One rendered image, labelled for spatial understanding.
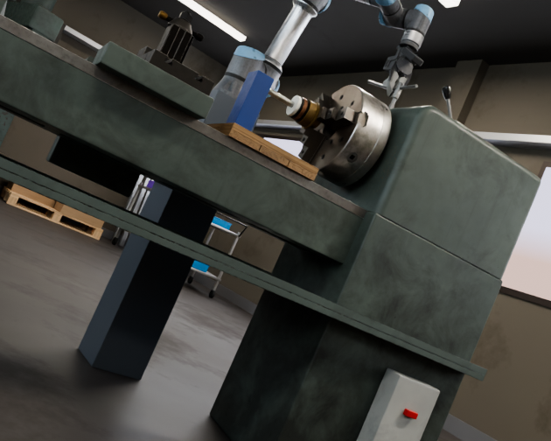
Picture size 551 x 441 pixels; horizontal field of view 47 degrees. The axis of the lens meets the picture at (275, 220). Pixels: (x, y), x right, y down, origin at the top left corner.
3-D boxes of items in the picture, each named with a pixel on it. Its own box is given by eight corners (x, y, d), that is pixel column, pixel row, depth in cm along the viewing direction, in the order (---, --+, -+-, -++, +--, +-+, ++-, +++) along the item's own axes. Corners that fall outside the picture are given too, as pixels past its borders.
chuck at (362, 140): (310, 178, 224) (346, 98, 226) (356, 186, 196) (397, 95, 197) (289, 167, 221) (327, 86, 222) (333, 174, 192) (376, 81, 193)
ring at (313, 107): (317, 108, 209) (295, 94, 205) (331, 106, 201) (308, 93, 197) (305, 133, 209) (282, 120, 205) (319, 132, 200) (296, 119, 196)
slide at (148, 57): (165, 105, 206) (170, 93, 206) (208, 98, 167) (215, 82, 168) (115, 78, 198) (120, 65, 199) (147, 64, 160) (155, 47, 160)
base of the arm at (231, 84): (204, 93, 247) (214, 70, 248) (234, 110, 255) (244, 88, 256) (221, 92, 235) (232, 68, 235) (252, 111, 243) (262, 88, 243)
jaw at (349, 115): (345, 122, 206) (367, 114, 196) (340, 136, 205) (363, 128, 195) (318, 107, 202) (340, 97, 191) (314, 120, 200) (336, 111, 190)
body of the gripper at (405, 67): (395, 80, 239) (408, 52, 239) (409, 79, 231) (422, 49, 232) (380, 70, 235) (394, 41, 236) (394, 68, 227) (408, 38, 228)
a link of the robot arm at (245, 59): (219, 69, 243) (233, 38, 244) (235, 84, 255) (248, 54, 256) (243, 75, 238) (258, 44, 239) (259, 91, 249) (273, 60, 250)
